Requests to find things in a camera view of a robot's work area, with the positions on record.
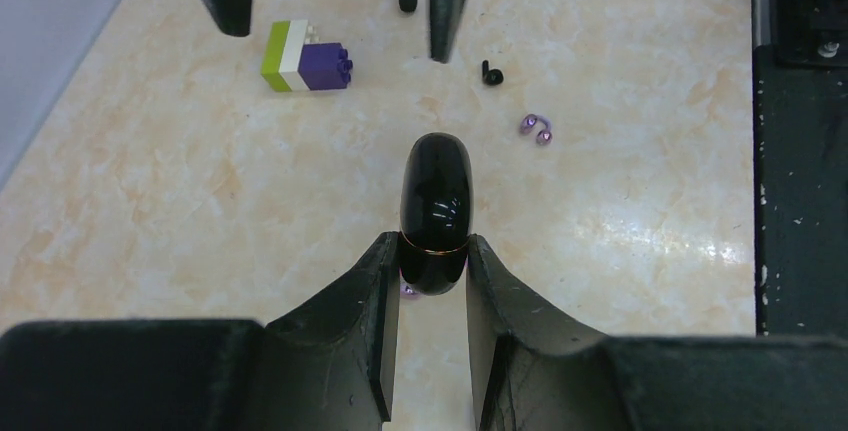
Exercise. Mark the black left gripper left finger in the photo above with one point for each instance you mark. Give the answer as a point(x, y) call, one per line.
point(329, 364)

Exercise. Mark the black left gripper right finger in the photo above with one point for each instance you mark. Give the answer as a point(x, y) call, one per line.
point(533, 367)

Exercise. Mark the glossy black charging case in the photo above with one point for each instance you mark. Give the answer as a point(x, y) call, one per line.
point(436, 214)

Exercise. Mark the green white purple toy block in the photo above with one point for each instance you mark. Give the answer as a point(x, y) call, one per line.
point(295, 60)

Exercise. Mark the black earbud far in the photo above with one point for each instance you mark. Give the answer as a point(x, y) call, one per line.
point(491, 76)

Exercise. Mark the purple earbud far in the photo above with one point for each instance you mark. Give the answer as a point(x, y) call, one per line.
point(540, 124)

